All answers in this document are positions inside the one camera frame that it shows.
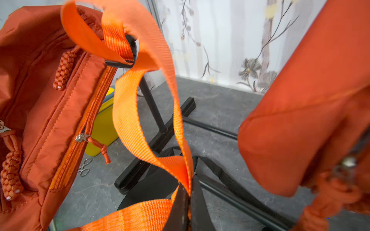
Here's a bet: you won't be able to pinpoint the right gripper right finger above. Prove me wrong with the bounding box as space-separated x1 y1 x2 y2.
190 175 215 231

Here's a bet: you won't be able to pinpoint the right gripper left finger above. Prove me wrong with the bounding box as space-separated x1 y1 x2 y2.
163 184 190 231

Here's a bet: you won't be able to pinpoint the dark orange waist bag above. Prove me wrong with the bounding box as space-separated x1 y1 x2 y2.
1 1 194 231
238 1 370 231

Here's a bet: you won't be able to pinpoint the black crescent bag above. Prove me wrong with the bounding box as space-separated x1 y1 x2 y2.
115 156 273 213

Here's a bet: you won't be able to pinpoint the black clothes rack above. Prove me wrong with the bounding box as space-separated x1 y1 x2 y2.
118 79 295 231

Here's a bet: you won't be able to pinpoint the small metal scissors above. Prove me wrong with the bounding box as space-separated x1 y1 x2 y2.
78 158 92 177

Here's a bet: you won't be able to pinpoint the yellow storage box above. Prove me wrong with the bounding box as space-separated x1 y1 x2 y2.
92 87 119 146

